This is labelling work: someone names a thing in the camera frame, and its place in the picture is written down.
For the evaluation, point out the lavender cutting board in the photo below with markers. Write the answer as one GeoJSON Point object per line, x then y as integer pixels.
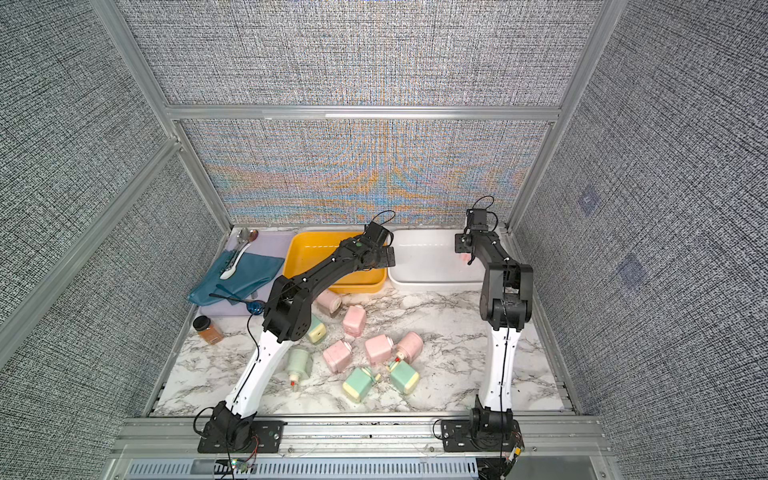
{"type": "Point", "coordinates": [268, 243]}

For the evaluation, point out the teal cloth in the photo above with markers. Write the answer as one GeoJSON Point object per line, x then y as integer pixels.
{"type": "Point", "coordinates": [252, 272]}

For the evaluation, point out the green sharpener front right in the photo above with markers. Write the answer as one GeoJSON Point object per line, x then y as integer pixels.
{"type": "Point", "coordinates": [403, 376]}

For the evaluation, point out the green sharpener front left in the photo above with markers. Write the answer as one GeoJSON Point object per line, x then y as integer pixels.
{"type": "Point", "coordinates": [359, 383]}

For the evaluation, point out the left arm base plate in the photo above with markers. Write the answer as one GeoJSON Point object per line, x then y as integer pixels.
{"type": "Point", "coordinates": [264, 437]}

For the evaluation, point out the aluminium front rail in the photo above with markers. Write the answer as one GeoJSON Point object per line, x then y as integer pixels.
{"type": "Point", "coordinates": [548, 434]}

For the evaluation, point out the white plastic tray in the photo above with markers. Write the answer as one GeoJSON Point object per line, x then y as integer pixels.
{"type": "Point", "coordinates": [426, 261]}

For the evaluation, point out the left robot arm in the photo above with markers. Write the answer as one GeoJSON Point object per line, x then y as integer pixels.
{"type": "Point", "coordinates": [286, 319]}

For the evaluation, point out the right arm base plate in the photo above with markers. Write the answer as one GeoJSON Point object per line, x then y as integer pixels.
{"type": "Point", "coordinates": [461, 435]}

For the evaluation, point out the spice jar black lid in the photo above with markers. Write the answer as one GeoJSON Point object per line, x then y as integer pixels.
{"type": "Point", "coordinates": [207, 330]}

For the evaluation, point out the yellow plastic tray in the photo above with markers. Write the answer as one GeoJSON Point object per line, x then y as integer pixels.
{"type": "Point", "coordinates": [307, 249]}

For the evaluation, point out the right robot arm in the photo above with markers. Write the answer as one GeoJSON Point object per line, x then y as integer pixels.
{"type": "Point", "coordinates": [505, 306]}

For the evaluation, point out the white spoon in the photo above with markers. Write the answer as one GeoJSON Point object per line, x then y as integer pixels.
{"type": "Point", "coordinates": [231, 266]}

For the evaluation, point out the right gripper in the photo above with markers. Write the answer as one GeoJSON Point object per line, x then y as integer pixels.
{"type": "Point", "coordinates": [459, 241]}

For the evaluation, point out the metal spoon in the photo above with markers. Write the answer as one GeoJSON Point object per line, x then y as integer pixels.
{"type": "Point", "coordinates": [244, 237]}

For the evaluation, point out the green sharpener upper left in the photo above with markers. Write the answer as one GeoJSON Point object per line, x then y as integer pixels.
{"type": "Point", "coordinates": [317, 330]}

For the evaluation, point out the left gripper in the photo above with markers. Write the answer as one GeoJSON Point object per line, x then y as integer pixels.
{"type": "Point", "coordinates": [385, 257]}

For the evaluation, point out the green sharpener lying left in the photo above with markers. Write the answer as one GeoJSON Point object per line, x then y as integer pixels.
{"type": "Point", "coordinates": [299, 367]}

